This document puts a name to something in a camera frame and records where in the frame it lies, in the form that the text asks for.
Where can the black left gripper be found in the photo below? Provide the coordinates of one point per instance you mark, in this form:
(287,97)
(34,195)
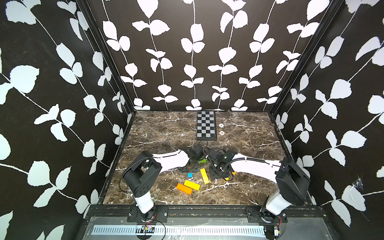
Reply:
(196,168)

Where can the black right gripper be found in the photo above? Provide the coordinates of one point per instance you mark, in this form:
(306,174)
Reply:
(213,176)

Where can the small yellow block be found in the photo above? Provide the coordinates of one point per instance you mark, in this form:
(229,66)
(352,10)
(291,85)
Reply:
(204,176)

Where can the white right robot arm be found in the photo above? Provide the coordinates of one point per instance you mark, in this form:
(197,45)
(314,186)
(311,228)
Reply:
(292,181)

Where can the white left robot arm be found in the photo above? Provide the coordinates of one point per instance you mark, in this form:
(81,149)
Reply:
(141,175)

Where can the yellow block beside orange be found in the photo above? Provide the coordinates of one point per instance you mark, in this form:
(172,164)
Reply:
(192,185)

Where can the checkered board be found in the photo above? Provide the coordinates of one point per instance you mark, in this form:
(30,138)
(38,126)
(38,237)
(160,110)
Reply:
(206,126)

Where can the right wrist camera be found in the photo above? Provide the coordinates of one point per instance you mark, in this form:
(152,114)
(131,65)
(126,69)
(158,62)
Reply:
(214,155)

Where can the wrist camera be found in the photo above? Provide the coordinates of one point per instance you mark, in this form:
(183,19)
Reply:
(199,151)
(214,155)

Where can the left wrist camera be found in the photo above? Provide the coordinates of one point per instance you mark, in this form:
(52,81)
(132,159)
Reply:
(199,151)

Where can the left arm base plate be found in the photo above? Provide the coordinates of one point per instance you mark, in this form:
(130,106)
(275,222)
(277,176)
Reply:
(156,214)

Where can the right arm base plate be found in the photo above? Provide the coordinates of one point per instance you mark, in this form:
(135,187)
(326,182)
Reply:
(259,215)

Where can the white perforated rail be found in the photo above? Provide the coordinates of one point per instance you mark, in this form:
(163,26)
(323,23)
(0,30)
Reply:
(131,230)

